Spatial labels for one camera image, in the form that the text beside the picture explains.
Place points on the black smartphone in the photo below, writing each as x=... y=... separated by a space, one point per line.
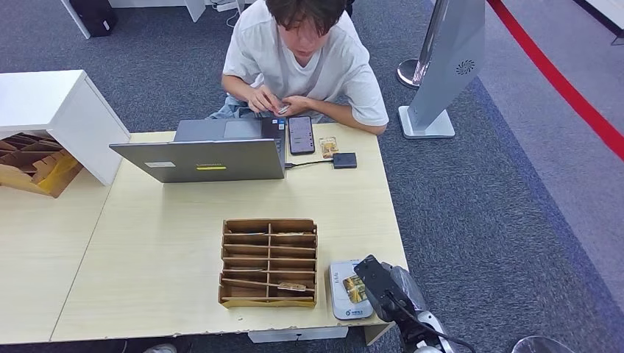
x=301 y=135

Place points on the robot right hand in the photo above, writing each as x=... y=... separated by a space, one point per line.
x=412 y=292

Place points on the cardboard slotted organizer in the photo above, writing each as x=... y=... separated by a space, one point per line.
x=39 y=168

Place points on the chrome stanchion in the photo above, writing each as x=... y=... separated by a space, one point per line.
x=407 y=73

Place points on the silver kiosk stand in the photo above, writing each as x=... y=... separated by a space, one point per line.
x=448 y=68

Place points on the white desk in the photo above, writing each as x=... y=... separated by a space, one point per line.
x=609 y=12
x=195 y=7

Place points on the person's left hand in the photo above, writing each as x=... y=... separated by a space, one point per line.
x=298 y=106

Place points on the black adapter box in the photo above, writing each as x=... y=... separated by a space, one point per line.
x=345 y=161

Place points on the white shoe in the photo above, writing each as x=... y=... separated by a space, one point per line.
x=161 y=349

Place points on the person's right forearm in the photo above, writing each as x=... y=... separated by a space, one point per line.
x=236 y=87

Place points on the grey laptop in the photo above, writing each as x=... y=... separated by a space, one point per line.
x=209 y=161

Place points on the small pale packet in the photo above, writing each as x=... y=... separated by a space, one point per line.
x=283 y=110

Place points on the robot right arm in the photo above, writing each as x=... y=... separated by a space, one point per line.
x=431 y=319

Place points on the person's right hand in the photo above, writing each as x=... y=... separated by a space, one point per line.
x=263 y=100

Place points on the wooden card organizer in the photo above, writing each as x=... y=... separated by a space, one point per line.
x=268 y=263

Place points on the white table bracket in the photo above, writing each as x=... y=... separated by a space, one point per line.
x=297 y=334

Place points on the white card reader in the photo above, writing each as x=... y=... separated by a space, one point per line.
x=339 y=292

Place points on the white cabinet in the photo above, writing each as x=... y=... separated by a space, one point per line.
x=53 y=107

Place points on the red barrier belt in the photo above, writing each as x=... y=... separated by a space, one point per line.
x=551 y=73

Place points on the clear dome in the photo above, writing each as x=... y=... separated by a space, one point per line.
x=543 y=346

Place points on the person's left forearm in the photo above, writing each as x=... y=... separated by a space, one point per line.
x=346 y=117

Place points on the small yellow patterned card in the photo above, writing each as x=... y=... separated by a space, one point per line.
x=328 y=146

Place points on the person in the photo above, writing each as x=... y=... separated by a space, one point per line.
x=302 y=63

